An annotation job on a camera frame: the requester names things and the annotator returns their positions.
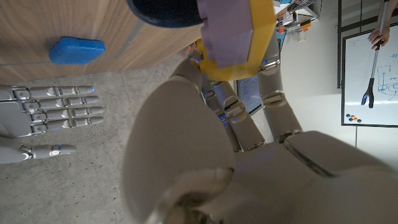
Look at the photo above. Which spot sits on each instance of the black computer monitor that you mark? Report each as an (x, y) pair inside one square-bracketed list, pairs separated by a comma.
[(248, 93)]

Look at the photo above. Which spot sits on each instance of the seated person grey shirt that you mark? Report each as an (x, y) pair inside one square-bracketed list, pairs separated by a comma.
[(377, 35)]

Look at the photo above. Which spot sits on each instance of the yellow purple lego block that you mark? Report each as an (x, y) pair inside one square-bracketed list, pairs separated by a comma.
[(236, 37)]

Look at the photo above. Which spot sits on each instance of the black framed whiteboard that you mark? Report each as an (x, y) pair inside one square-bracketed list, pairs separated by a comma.
[(360, 77)]

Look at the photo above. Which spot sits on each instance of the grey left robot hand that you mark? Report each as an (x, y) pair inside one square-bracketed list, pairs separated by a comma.
[(264, 180)]

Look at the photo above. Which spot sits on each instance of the black grabber tool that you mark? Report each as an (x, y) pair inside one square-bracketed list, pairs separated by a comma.
[(371, 84)]

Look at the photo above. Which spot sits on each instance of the navy blue mug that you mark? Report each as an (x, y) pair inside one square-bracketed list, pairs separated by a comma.
[(164, 12)]

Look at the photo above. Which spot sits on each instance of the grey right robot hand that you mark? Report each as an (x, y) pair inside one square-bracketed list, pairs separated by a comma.
[(18, 115)]

